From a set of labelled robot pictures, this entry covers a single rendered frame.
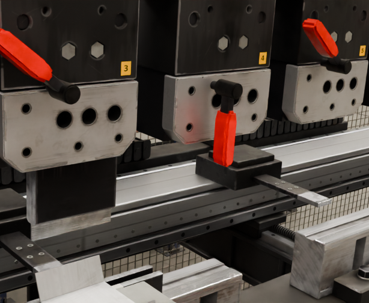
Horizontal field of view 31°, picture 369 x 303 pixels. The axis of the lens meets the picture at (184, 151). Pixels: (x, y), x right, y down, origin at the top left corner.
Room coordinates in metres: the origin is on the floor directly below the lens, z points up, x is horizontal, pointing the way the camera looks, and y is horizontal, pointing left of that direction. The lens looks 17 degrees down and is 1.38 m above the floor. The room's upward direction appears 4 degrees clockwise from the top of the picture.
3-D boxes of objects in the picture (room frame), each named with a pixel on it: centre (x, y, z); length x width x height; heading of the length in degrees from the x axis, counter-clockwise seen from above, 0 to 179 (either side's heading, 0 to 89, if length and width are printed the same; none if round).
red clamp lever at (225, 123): (0.73, -0.04, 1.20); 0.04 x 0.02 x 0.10; 41
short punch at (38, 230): (0.68, 0.12, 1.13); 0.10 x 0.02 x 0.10; 131
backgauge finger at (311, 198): (1.13, -0.15, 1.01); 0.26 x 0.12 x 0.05; 41
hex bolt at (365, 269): (0.96, -0.30, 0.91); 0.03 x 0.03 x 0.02
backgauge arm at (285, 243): (1.36, -0.09, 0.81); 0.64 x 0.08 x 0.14; 41
